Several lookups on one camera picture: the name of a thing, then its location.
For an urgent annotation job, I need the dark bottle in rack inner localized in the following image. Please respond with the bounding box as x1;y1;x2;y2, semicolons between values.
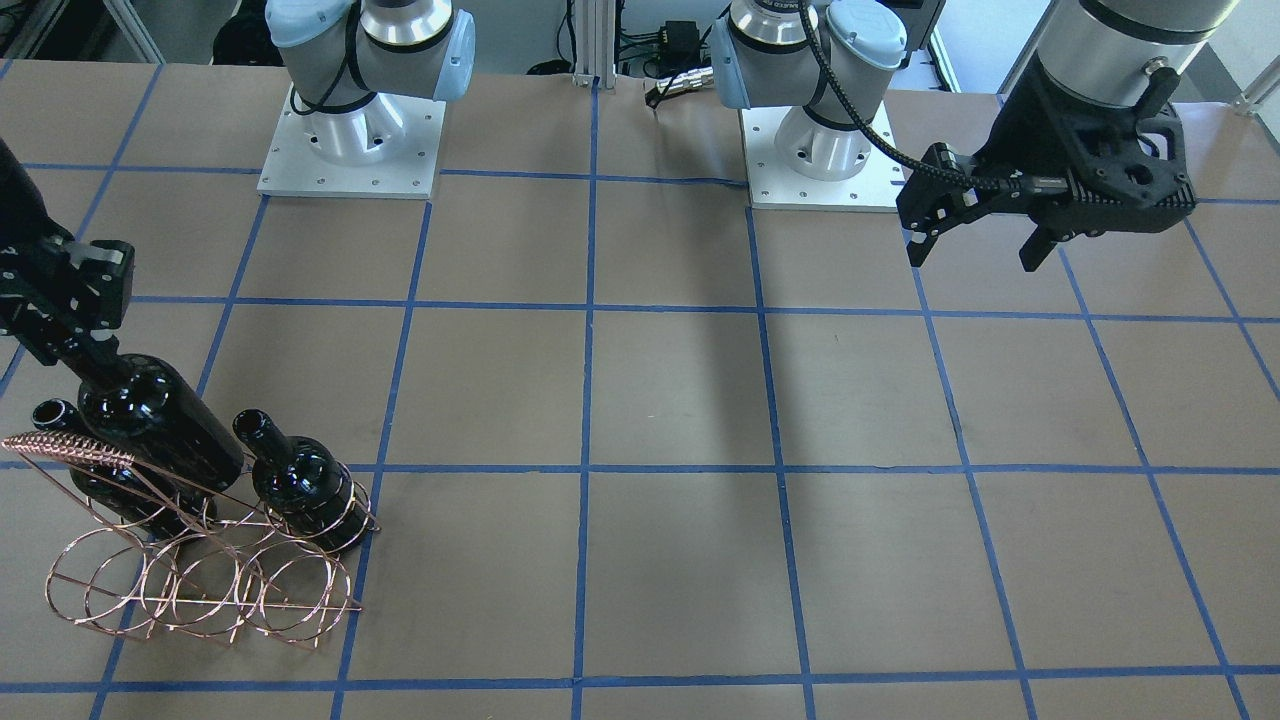
233;409;376;553

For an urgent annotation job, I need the dark bottle in rack outer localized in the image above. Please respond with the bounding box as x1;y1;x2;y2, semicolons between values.
31;398;206;541

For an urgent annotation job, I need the dark bottle in rack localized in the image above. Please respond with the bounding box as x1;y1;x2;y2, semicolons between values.
31;398;206;541
233;409;376;553

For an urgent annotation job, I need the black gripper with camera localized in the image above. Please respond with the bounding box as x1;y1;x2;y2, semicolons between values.
897;60;1198;273

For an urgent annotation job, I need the white base plate rack side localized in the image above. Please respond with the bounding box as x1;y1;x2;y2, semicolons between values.
257;94;449;200

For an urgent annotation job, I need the copper wire wine rack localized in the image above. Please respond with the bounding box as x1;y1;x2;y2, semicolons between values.
3;430;364;648

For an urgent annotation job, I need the dark wine bottle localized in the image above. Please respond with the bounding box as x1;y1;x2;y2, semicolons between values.
55;337;243;492

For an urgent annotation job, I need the black gripper over rack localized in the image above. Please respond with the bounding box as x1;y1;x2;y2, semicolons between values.
1;143;134;366

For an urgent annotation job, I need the white base plate bottle side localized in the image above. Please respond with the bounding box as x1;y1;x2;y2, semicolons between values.
740;108;905;213

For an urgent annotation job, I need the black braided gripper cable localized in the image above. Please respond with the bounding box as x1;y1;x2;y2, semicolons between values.
797;0;1061;193

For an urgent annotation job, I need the aluminium frame post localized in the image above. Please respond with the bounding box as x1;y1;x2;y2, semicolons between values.
570;0;622;92

